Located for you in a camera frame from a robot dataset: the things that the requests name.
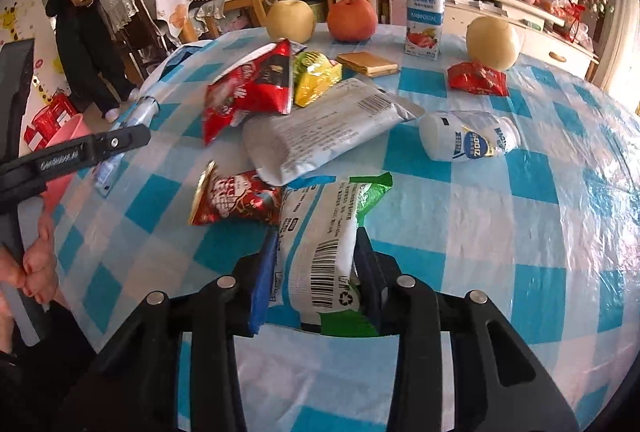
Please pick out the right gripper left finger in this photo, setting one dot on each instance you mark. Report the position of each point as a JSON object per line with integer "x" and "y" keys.
{"x": 133, "y": 383}

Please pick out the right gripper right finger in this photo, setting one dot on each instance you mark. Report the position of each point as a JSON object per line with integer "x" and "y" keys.
{"x": 499, "y": 383}

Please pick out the white green snack wrapper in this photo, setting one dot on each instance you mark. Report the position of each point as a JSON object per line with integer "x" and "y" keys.
{"x": 315, "y": 287}

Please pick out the person's left hand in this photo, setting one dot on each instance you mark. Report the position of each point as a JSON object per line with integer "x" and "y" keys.
{"x": 37, "y": 277}

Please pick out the pink plastic bucket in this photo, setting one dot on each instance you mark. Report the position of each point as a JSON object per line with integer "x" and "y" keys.
{"x": 73, "y": 128}

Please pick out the red gift boxes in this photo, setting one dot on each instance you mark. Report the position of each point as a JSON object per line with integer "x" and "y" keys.
{"x": 48, "y": 121}

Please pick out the person in black clothes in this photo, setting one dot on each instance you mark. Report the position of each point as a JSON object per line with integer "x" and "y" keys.
{"x": 93, "y": 70}

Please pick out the dark wooden chair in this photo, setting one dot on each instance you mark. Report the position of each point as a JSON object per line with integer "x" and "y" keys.
{"x": 138, "y": 38}

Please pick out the blue white checkered tablecloth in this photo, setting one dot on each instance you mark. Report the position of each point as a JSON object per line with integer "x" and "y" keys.
{"x": 549, "y": 231}

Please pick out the small red candy wrapper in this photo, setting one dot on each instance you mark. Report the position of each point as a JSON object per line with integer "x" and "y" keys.
{"x": 244, "y": 195}

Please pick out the large white foil pouch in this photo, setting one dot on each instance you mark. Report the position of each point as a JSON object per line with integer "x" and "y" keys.
{"x": 283, "y": 147}

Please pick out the red snack bag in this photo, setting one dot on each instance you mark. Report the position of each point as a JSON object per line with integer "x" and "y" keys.
{"x": 259, "y": 83}

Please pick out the small red packet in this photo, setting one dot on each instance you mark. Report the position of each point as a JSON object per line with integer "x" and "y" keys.
{"x": 474, "y": 78}

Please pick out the yellow green snack wrapper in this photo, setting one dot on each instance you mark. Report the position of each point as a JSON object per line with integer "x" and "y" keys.
{"x": 313, "y": 74}

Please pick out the yellow pear left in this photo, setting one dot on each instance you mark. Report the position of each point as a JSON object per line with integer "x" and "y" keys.
{"x": 290, "y": 19}

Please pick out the tan wafer biscuit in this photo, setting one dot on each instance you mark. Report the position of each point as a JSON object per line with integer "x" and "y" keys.
{"x": 368, "y": 64}

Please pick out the red apple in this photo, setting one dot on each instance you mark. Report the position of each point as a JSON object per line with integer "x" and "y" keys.
{"x": 352, "y": 21}

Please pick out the pink storage box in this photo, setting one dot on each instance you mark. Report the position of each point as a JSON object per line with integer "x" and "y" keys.
{"x": 398, "y": 12}

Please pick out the standing white yogurt bottle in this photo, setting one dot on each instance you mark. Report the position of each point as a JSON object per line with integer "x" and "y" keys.
{"x": 424, "y": 22}

